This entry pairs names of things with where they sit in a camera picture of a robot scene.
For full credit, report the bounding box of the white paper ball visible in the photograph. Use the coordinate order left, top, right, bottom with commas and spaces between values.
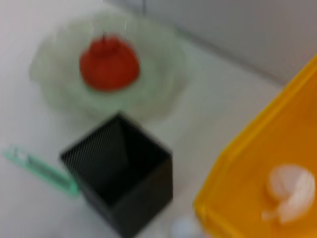
261, 163, 317, 224

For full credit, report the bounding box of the red object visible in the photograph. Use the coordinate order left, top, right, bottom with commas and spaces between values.
79, 33, 141, 92

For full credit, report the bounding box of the black mesh pen holder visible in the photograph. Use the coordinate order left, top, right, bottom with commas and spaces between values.
60, 113, 174, 238

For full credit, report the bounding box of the wavy green glass fruit plate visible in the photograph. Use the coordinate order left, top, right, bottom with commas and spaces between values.
28, 9, 189, 119

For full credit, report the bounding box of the clear water bottle green label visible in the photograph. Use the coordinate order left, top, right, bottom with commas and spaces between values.
169, 215, 203, 238

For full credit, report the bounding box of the yellow plastic bin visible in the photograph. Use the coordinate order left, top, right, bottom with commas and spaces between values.
193, 54, 317, 238

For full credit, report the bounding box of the green utility knife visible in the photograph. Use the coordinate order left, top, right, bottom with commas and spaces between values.
1, 146, 80, 198

